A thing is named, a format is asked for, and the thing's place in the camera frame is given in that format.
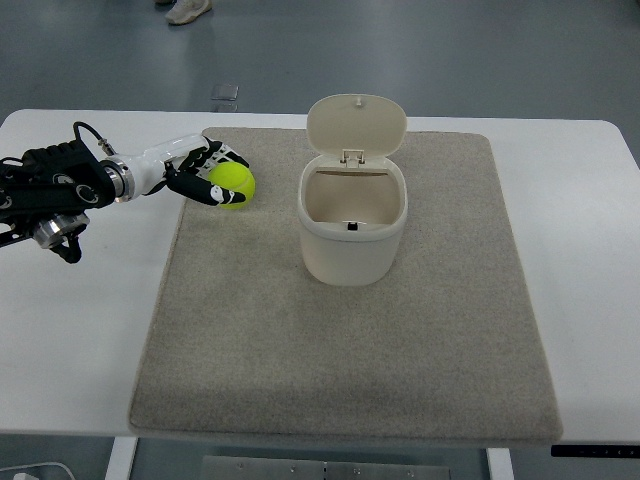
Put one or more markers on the white table leg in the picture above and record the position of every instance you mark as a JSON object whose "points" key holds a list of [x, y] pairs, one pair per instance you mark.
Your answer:
{"points": [[121, 459], [499, 463]]}

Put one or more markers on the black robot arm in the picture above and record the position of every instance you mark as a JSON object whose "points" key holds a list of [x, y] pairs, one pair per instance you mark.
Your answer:
{"points": [[46, 192]]}

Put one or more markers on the clear floor plate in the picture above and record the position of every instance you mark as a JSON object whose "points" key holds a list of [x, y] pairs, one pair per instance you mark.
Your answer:
{"points": [[224, 92]]}

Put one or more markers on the grey felt mat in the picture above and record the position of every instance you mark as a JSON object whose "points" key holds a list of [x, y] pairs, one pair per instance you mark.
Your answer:
{"points": [[444, 348]]}

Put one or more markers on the black table control panel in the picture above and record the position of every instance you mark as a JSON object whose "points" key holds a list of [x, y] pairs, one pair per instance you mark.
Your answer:
{"points": [[601, 451]]}

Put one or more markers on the cream bin with lid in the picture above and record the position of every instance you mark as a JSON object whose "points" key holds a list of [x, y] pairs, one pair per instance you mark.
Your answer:
{"points": [[352, 201]]}

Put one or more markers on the white table leg right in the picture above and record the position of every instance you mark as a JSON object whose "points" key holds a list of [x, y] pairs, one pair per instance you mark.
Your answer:
{"points": [[499, 463]]}

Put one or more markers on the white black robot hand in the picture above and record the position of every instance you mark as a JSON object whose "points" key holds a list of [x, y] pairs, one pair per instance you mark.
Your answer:
{"points": [[181, 165]]}

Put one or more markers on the yellow tennis ball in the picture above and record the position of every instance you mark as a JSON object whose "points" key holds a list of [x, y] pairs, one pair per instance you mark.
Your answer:
{"points": [[234, 185]]}

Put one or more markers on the white table leg left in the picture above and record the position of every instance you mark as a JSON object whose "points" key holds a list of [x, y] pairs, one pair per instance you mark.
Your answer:
{"points": [[121, 459]]}

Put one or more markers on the beige shoe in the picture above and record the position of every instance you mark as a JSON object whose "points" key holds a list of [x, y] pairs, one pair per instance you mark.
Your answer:
{"points": [[186, 11]]}

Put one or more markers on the white object bottom left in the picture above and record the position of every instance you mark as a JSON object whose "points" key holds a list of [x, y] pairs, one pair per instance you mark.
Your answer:
{"points": [[28, 471]]}

